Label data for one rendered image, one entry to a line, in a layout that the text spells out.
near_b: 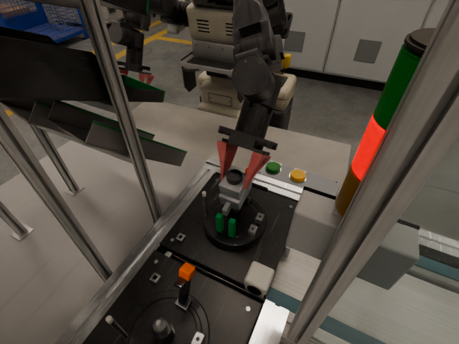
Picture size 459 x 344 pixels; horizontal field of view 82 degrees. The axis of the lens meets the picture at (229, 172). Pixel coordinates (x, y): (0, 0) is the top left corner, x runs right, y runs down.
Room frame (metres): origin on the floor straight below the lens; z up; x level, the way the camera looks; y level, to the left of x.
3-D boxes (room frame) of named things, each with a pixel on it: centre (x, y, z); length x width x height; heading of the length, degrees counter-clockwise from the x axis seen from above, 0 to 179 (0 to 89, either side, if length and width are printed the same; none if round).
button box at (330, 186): (0.51, -0.18, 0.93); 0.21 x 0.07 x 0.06; 64
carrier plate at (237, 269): (0.35, -0.01, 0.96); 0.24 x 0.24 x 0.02; 64
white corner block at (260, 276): (0.22, -0.06, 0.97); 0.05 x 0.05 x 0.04; 64
